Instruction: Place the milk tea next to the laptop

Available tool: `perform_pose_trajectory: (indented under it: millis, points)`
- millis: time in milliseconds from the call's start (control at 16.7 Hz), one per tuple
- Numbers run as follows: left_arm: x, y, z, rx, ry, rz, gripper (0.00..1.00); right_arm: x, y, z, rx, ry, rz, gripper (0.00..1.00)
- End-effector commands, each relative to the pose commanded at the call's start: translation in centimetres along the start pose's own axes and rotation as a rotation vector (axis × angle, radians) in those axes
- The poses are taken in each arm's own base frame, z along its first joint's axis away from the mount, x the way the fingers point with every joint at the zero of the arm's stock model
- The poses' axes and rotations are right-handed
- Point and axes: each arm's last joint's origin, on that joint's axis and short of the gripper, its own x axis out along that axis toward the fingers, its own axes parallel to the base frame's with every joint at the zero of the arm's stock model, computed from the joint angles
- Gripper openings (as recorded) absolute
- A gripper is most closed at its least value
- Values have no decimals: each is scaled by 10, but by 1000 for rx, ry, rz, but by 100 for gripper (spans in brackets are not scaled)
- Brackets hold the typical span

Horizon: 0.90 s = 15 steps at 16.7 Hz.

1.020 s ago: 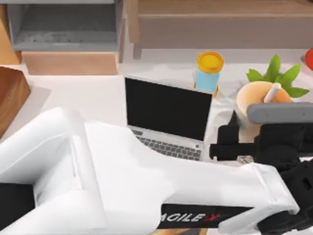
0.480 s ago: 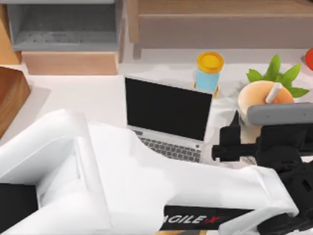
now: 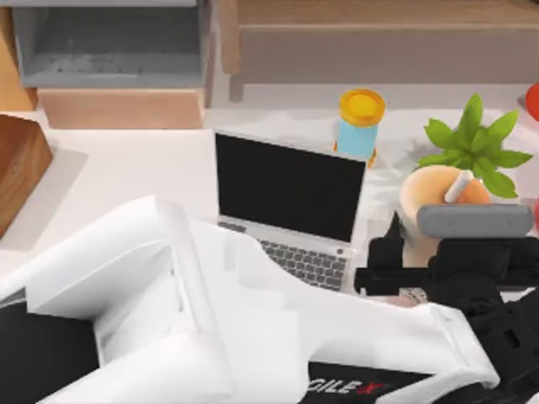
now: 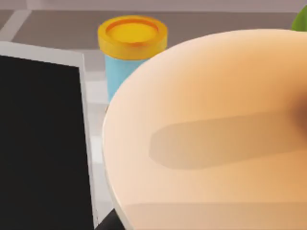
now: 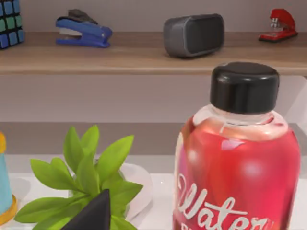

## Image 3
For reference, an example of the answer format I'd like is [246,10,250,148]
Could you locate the pale grey rounded box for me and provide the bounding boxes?
[416,204,534,239]

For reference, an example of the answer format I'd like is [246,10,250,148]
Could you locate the silver laptop with black screen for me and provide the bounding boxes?
[214,131,368,292]

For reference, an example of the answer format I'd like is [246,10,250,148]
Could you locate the green plant in peach pot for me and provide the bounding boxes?
[399,93,535,268]

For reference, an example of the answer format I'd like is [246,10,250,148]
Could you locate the light blue bottle, yellow lid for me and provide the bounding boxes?
[332,88,387,170]

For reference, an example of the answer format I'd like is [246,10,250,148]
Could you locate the pale wooden open shelf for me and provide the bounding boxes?
[221,0,539,104]

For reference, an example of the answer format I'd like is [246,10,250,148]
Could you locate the pale wooden drawer front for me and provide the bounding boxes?
[37,87,204,130]

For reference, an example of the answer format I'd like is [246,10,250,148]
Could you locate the grey pierced drawer inside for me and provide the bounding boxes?
[11,0,209,90]

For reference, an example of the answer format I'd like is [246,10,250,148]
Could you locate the dark brown wooden block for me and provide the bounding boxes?
[0,114,55,237]

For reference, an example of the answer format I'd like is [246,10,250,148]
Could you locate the orange wooden cupboard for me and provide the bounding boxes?
[0,0,40,113]

